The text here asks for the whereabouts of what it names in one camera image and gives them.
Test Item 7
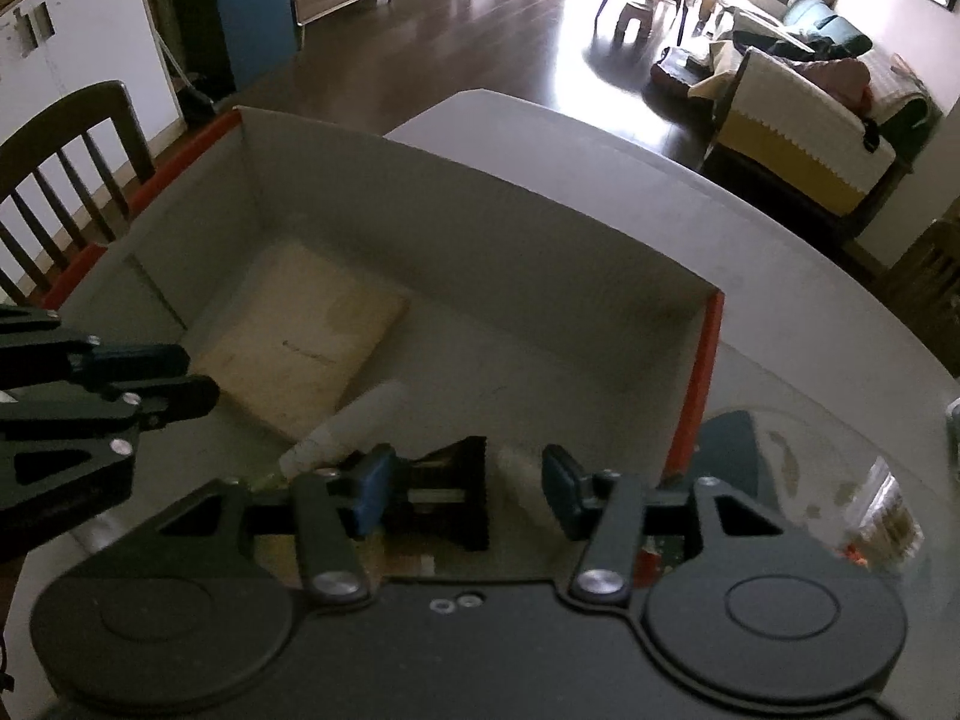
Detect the white tube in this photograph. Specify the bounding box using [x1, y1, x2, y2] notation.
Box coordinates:
[251, 379, 409, 491]

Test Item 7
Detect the black foil packet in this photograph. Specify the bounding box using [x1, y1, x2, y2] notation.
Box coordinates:
[381, 436, 490, 553]

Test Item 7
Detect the tan toast-shaped sponge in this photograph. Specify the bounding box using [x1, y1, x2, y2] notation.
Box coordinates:
[194, 238, 409, 442]

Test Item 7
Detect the yellow spotted plush toy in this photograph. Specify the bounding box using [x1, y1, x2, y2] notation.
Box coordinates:
[493, 444, 556, 532]

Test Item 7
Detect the red cardboard box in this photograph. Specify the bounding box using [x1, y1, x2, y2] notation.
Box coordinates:
[64, 109, 722, 550]

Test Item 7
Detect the dark wooden chair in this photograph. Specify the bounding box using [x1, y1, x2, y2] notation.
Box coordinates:
[877, 220, 960, 377]
[2, 80, 155, 305]

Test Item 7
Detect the blue cabinet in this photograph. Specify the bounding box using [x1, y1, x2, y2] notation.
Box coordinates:
[172, 0, 298, 101]

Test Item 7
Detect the sofa with cream cover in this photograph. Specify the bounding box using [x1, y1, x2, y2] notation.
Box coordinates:
[688, 0, 940, 247]

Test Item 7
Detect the small white stool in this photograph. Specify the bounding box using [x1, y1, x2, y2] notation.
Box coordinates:
[613, 2, 658, 44]

